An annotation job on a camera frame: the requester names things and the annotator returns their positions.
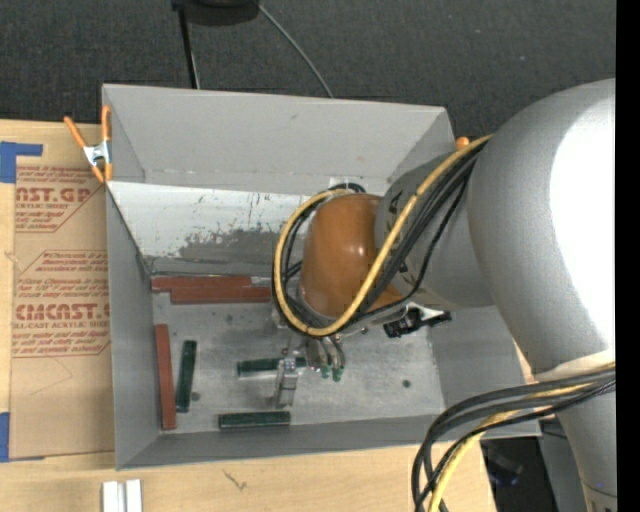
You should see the dark green flat block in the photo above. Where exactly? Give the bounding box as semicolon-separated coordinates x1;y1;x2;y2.
174;339;198;414
235;355;308;379
217;410;293;431

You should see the red-brown flat block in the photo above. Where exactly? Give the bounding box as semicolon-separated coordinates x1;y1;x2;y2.
153;323;178;432
169;285;274;306
151;274;255;293

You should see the brown cardboard board, red print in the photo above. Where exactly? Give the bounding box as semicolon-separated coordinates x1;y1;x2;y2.
0;118;117;462

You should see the grey metal bin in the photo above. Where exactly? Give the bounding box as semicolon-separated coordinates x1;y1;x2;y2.
101;83;544;471

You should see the black cylinder on white bracket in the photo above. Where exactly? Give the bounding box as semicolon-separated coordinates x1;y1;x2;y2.
382;302;454;340

